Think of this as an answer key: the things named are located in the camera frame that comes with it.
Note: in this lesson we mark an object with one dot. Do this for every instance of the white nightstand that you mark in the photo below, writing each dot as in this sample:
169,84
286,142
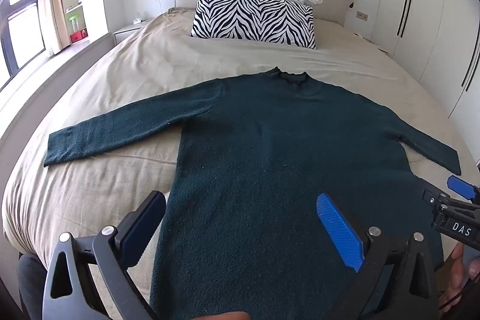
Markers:
127,33

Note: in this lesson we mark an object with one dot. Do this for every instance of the person's right hand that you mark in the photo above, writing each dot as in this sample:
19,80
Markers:
454,267

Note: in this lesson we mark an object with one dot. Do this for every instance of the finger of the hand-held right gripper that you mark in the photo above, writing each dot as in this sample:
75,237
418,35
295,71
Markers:
461,187
435,200

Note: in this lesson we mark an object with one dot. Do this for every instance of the bed with beige sheet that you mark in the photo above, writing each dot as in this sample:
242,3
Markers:
123,72

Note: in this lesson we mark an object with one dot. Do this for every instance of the white wardrobe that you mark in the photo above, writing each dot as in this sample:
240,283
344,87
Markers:
423,24

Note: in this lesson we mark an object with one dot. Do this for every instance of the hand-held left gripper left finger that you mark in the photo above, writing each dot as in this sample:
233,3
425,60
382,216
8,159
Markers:
142,224

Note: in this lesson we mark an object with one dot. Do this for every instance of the dark framed window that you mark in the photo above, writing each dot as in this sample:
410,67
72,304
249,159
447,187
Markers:
18,24

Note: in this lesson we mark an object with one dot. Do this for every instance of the person's dark clothing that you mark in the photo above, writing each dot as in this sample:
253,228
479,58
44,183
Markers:
32,286

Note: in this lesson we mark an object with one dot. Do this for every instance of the red box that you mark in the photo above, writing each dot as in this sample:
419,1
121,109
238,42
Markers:
78,36

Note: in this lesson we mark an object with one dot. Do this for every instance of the beige window bench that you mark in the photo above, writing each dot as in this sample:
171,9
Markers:
45,80

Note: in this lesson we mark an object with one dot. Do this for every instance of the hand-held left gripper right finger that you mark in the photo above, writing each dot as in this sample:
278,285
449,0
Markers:
337,230

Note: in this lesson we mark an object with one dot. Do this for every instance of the dark teal sweater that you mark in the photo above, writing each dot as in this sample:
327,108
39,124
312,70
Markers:
262,155

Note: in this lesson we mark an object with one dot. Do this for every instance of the zebra print pillow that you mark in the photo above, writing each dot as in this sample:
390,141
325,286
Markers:
255,20

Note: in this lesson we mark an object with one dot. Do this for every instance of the green lamp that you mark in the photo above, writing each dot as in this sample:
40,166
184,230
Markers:
73,20

